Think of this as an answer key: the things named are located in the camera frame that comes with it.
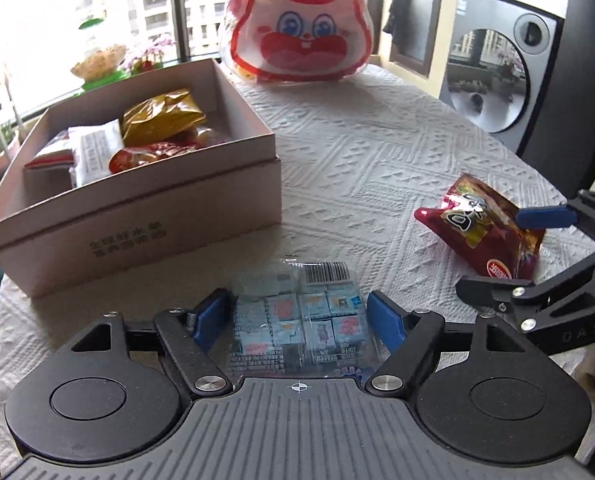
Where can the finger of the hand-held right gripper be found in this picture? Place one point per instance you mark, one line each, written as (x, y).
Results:
(492, 290)
(547, 216)

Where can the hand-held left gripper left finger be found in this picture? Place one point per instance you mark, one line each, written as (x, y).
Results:
(212, 317)

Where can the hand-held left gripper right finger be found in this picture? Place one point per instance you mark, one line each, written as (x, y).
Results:
(385, 320)

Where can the shiny red snack bag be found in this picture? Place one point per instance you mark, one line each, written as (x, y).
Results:
(477, 230)

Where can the blue candy cube packet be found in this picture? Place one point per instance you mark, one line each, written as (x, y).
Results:
(302, 315)

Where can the pink cardboard box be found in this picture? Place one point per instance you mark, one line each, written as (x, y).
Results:
(152, 220)

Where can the grey washing machine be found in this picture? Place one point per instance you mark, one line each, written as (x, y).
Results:
(507, 60)

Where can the dark red snack packet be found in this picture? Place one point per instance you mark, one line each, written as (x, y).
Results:
(137, 157)

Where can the yellow snack packet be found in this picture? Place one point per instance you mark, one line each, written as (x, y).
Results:
(162, 117)

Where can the red and white snack packet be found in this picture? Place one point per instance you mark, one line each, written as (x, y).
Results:
(52, 152)

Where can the dark framed glass door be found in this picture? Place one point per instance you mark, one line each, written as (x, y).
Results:
(417, 15)

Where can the dark hanging cloth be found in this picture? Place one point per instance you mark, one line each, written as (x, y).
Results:
(394, 15)

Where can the pink flowers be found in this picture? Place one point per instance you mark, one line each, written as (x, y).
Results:
(150, 55)

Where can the potted plant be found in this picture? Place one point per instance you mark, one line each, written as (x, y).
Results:
(2, 147)

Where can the green lidded snack jar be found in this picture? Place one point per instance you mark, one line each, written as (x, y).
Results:
(99, 60)

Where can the red white rabbit bag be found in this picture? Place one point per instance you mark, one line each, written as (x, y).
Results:
(297, 25)

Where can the black window frame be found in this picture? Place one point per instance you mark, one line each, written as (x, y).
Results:
(183, 5)

